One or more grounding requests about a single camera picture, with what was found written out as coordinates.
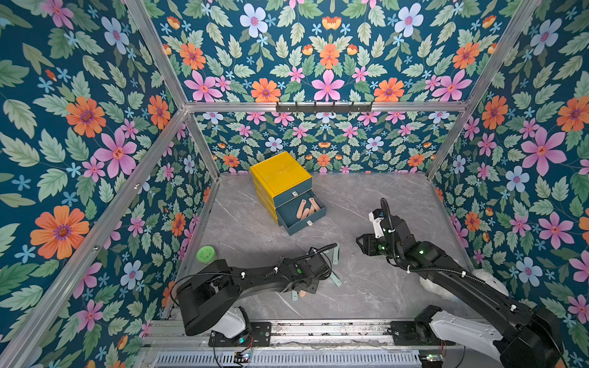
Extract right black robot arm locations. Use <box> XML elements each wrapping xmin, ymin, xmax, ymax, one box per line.
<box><xmin>356</xmin><ymin>199</ymin><xmax>566</xmax><ymax>367</ymax></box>

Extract white plush toy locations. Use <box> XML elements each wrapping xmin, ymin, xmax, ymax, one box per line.
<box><xmin>418</xmin><ymin>268</ymin><xmax>509</xmax><ymax>302</ymax></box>

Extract yellow drawer cabinet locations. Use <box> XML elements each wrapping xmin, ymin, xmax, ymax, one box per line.
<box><xmin>250</xmin><ymin>152</ymin><xmax>312</xmax><ymax>223</ymax></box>

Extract black hook rail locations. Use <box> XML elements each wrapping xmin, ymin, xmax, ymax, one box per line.
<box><xmin>275</xmin><ymin>102</ymin><xmax>373</xmax><ymax>114</ymax></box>

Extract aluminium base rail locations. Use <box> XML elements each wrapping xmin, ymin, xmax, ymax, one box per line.
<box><xmin>137</xmin><ymin>318</ymin><xmax>521</xmax><ymax>351</ymax></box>

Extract green lid small jar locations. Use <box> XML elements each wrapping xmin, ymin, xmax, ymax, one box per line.
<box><xmin>196</xmin><ymin>245</ymin><xmax>218</xmax><ymax>265</ymax></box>

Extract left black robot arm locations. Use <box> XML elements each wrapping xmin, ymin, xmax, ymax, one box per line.
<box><xmin>173</xmin><ymin>243</ymin><xmax>337</xmax><ymax>336</ymax></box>

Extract teal top drawer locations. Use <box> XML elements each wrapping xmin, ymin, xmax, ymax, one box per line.
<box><xmin>272</xmin><ymin>178</ymin><xmax>312</xmax><ymax>208</ymax></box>

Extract mint knife diagonal center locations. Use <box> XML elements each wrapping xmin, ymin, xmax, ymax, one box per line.
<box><xmin>330</xmin><ymin>273</ymin><xmax>342</xmax><ymax>287</ymax></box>

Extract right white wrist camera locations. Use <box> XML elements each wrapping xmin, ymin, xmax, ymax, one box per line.
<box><xmin>368</xmin><ymin>209</ymin><xmax>384</xmax><ymax>239</ymax></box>

